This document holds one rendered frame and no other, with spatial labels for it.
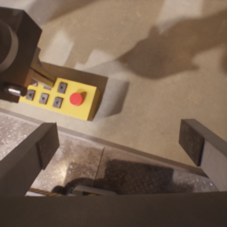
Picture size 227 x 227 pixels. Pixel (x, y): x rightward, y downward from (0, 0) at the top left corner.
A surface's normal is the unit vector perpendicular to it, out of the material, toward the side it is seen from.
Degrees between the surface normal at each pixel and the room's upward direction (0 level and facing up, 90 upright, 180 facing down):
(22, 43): 90
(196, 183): 0
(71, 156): 0
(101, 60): 0
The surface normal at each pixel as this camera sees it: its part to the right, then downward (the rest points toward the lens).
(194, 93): -0.13, -0.10
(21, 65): 0.95, 0.26
